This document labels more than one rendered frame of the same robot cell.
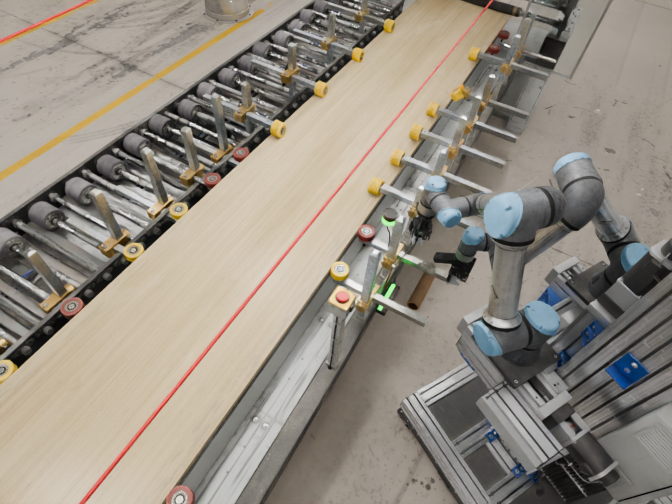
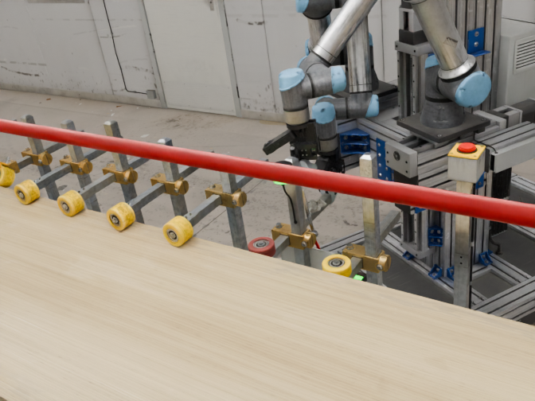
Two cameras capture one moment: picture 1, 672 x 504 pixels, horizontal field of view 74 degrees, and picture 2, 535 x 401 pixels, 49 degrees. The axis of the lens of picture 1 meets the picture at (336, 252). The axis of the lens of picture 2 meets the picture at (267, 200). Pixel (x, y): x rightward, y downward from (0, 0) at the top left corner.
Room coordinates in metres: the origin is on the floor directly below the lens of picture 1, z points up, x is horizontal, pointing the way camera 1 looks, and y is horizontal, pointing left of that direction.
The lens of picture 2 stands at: (0.96, 1.31, 1.86)
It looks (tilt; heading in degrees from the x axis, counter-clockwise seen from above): 29 degrees down; 283
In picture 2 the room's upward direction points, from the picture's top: 8 degrees counter-clockwise
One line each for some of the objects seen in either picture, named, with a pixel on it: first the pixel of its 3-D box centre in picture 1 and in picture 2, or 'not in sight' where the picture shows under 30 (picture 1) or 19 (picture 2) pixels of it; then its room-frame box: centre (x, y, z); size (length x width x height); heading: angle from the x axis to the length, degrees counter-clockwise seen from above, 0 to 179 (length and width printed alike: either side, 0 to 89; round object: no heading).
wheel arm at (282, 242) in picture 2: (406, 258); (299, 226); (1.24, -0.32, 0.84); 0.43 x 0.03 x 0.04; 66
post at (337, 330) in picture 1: (336, 338); (463, 251); (0.76, -0.04, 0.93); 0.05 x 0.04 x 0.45; 156
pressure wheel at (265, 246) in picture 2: (365, 237); (263, 258); (1.32, -0.13, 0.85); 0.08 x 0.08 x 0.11
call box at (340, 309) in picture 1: (341, 303); (466, 164); (0.76, -0.04, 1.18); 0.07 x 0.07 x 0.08; 66
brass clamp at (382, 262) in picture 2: (367, 297); (366, 258); (1.02, -0.15, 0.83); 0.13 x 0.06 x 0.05; 156
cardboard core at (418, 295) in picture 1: (421, 289); not in sight; (1.62, -0.58, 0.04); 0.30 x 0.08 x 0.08; 156
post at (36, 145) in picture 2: (479, 111); (44, 168); (2.36, -0.77, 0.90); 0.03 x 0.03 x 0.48; 66
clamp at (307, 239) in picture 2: (391, 255); (293, 236); (1.25, -0.25, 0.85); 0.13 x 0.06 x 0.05; 156
